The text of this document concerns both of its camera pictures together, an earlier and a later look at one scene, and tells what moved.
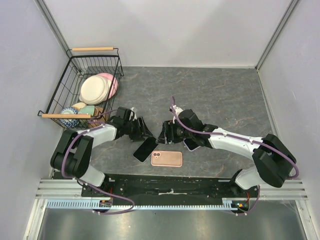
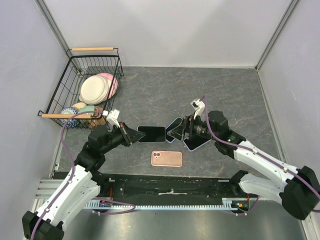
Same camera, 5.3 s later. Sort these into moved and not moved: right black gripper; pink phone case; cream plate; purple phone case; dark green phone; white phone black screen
Moved: white phone black screen; right black gripper
Not moved: cream plate; purple phone case; dark green phone; pink phone case
